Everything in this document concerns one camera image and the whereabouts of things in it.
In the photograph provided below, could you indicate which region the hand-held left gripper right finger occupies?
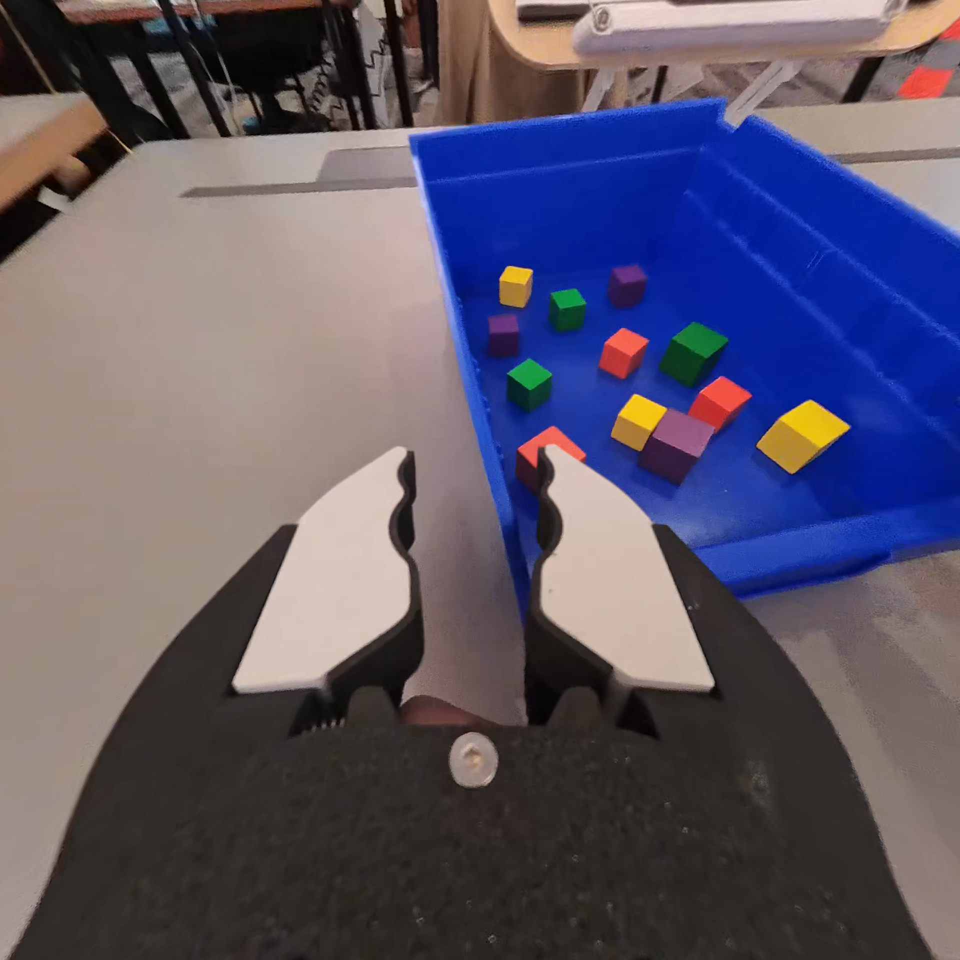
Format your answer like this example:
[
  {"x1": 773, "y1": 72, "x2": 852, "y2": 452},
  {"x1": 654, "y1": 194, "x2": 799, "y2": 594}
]
[{"x1": 522, "y1": 443, "x2": 717, "y2": 725}]

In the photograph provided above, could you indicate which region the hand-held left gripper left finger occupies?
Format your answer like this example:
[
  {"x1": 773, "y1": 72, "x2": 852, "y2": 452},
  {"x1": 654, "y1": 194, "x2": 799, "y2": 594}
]
[{"x1": 231, "y1": 446, "x2": 426, "y2": 712}]

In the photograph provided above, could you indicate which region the red wooden cube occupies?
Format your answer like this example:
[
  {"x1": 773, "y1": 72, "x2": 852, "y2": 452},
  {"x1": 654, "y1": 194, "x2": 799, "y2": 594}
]
[
  {"x1": 687, "y1": 375, "x2": 753, "y2": 434},
  {"x1": 515, "y1": 426, "x2": 588, "y2": 495},
  {"x1": 597, "y1": 327, "x2": 651, "y2": 381}
]

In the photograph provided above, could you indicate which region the blue plastic bin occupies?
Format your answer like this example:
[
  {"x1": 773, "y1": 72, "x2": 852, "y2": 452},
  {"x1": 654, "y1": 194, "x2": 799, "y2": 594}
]
[{"x1": 408, "y1": 97, "x2": 960, "y2": 627}]

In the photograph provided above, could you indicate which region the brown wooden desk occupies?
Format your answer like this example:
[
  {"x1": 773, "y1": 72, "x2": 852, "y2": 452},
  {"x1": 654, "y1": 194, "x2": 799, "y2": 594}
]
[{"x1": 0, "y1": 93, "x2": 112, "y2": 213}]

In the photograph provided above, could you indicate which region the white metal stand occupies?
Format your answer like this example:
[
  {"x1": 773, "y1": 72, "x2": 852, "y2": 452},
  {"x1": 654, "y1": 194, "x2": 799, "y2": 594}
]
[{"x1": 573, "y1": 0, "x2": 910, "y2": 130}]

